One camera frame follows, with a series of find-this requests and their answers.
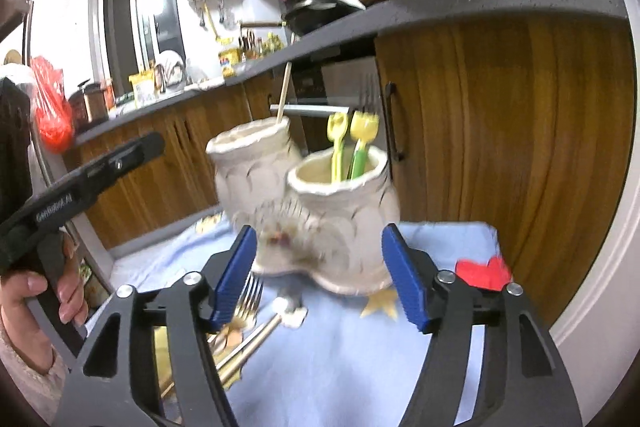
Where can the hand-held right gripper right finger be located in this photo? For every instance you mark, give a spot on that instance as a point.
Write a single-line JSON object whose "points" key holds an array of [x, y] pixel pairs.
{"points": [[407, 279]]}

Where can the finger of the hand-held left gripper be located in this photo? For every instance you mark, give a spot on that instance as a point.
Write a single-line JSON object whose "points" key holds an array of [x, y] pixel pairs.
{"points": [[125, 164]]}

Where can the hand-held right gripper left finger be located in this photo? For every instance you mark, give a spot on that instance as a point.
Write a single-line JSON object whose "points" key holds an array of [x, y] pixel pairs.
{"points": [[232, 279]]}

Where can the gold metal fork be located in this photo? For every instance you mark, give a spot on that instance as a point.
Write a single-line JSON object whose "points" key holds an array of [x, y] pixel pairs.
{"points": [[248, 302]]}

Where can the cream ceramic utensil holder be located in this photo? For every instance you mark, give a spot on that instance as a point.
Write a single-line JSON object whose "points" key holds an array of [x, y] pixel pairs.
{"points": [[345, 217]]}

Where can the yellow green plastic fork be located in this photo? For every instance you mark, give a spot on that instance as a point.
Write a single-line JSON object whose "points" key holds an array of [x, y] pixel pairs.
{"points": [[362, 142]]}

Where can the yellow green plastic spoon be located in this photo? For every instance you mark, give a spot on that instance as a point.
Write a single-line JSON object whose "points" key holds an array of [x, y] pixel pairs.
{"points": [[338, 142]]}

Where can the wooden chopstick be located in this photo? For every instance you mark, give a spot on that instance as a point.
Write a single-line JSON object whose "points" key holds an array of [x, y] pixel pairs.
{"points": [[285, 92]]}

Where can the silver metal fork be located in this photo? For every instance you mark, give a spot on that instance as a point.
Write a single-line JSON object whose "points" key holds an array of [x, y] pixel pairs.
{"points": [[371, 94]]}

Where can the person's left forearm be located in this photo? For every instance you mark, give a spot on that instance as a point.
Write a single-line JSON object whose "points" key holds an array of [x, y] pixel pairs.
{"points": [[25, 374]]}

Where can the person's left hand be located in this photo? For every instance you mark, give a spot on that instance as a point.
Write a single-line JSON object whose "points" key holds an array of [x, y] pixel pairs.
{"points": [[17, 289]]}

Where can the wooden base cabinet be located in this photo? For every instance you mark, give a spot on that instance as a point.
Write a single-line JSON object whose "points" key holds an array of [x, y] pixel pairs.
{"points": [[525, 132], [165, 167]]}

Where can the silver metal utensil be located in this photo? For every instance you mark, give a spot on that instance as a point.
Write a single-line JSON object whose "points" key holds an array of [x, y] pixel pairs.
{"points": [[255, 337], [247, 357]]}

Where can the dark brown jar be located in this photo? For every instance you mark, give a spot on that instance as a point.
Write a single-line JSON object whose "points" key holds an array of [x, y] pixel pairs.
{"points": [[90, 104]]}

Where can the yellow food packet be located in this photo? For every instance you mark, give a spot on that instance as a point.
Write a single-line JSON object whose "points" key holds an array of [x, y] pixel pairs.
{"points": [[141, 88]]}

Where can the red plastic bag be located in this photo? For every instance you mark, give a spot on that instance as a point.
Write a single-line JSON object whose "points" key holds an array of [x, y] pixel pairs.
{"points": [[52, 112]]}

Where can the white cloth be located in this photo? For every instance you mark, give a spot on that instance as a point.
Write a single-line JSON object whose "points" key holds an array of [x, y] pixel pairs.
{"points": [[170, 68]]}

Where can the blue cartoon printed cloth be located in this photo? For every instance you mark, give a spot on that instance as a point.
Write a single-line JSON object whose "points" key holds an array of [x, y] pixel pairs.
{"points": [[325, 357]]}

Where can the yellow cooking oil bottle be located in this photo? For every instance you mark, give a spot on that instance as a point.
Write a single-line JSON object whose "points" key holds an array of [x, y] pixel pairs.
{"points": [[231, 63]]}

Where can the kitchen window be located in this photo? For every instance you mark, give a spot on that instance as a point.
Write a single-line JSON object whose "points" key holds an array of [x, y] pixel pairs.
{"points": [[145, 17]]}

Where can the stainless steel built-in oven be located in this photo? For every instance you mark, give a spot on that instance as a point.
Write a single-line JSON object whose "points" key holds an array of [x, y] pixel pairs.
{"points": [[340, 82]]}

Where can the grey kitchen countertop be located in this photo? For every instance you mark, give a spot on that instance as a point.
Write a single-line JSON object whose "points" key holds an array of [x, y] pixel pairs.
{"points": [[450, 2]]}

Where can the white door frame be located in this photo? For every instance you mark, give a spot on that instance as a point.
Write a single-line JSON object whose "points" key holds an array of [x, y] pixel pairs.
{"points": [[600, 297]]}

